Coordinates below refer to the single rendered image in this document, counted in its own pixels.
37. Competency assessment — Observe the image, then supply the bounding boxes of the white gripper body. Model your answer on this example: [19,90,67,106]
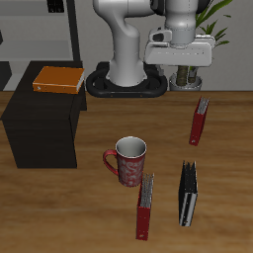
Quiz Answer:
[143,34,217,67]

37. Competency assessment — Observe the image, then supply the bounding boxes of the red book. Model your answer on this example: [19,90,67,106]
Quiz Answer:
[135,173,155,241]
[188,96,211,147]

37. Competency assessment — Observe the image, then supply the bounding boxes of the orange book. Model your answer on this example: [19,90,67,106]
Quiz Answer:
[32,65,86,95]

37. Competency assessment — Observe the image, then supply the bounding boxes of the black book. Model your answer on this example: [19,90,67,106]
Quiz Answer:
[178,160,199,227]

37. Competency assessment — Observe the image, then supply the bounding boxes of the pot plant in white pot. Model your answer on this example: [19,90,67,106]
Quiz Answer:
[169,0,233,92]

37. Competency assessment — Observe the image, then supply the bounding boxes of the red patterned mug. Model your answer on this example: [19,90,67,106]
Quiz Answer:
[102,136,148,188]

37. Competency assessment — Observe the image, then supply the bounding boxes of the black binders on bookshelf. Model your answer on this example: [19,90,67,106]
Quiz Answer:
[46,0,65,14]

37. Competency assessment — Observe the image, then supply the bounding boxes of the dark brown desk caddy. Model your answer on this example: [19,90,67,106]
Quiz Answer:
[0,60,88,169]

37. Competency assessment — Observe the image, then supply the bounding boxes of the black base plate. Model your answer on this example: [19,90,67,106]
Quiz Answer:
[85,61,169,99]

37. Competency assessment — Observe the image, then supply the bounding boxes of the grey bookshelf with dark frame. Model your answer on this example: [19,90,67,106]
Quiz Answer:
[0,0,82,92]

